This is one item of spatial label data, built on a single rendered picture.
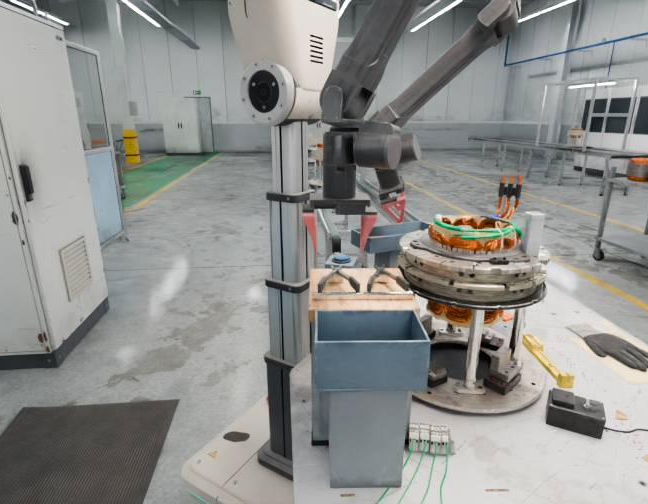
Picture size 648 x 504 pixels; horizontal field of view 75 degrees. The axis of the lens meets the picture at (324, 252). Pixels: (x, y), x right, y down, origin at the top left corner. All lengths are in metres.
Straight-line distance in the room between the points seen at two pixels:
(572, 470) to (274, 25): 1.06
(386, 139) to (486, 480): 0.60
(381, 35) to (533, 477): 0.77
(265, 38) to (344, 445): 0.86
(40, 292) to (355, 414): 2.27
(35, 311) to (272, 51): 2.12
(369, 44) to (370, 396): 0.53
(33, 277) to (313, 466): 2.14
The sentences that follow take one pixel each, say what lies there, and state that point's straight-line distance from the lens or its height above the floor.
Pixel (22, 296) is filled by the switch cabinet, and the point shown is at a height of 0.45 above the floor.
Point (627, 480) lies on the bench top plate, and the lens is 0.97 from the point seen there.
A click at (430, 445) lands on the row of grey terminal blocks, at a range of 0.87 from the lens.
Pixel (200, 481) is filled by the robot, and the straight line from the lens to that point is 1.61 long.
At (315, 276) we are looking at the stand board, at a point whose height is 1.06.
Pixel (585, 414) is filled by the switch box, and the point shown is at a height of 0.83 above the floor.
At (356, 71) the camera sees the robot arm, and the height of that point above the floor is 1.44.
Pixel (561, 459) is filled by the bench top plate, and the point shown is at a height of 0.78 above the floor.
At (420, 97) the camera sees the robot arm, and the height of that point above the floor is 1.42.
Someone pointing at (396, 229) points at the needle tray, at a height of 1.05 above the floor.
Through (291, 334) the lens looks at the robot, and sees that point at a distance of 1.27.
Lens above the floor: 1.37
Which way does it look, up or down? 18 degrees down
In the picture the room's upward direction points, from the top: straight up
